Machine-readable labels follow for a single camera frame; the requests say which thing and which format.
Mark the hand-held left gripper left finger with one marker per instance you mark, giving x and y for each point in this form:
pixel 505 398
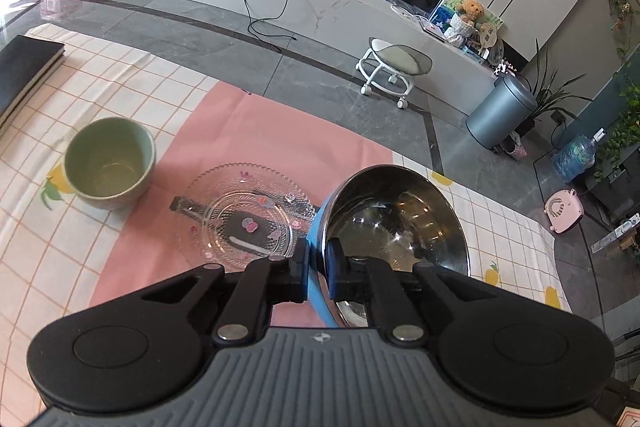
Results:
pixel 303 274

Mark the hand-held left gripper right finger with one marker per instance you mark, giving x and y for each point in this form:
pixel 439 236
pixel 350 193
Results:
pixel 335 274

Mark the blue steel bowl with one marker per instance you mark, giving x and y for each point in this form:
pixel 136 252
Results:
pixel 395 217

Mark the clear glass plate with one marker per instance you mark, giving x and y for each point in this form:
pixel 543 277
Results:
pixel 235 187

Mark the green ceramic bowl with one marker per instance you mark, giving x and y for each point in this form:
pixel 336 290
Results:
pixel 107 162

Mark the pink placemat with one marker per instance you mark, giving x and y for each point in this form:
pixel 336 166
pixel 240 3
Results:
pixel 240 132

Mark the pink gift bag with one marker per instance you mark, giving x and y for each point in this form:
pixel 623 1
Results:
pixel 515 147

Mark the white rolling stool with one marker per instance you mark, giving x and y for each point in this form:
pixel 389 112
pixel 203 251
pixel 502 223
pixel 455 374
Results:
pixel 400 59

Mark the grey metal trash can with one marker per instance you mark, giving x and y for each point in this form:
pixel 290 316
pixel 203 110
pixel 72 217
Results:
pixel 500 112

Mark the pink desk fan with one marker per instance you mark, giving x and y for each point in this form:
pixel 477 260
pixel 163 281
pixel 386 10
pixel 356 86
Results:
pixel 562 209

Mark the blue water bottle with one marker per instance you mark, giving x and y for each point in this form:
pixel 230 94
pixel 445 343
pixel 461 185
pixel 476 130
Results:
pixel 575 157

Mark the white woven basket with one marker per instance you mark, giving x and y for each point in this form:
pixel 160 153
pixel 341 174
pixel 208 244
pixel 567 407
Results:
pixel 459 32

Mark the potted green plant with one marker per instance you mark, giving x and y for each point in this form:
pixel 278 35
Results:
pixel 547 87

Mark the round paper hand fan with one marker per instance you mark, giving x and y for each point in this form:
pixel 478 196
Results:
pixel 490 36

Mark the checked lemon print tablecloth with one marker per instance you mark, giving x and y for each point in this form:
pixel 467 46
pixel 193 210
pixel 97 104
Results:
pixel 100 72

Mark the colourful picture book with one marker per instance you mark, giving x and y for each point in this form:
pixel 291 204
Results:
pixel 450 2

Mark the brown teddy bear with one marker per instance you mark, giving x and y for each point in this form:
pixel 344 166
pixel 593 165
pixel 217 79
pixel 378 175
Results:
pixel 470 11

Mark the climbing green plant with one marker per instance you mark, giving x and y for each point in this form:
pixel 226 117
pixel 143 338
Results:
pixel 625 122

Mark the black notebook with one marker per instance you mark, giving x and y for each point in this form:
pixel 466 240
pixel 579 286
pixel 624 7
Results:
pixel 25 67

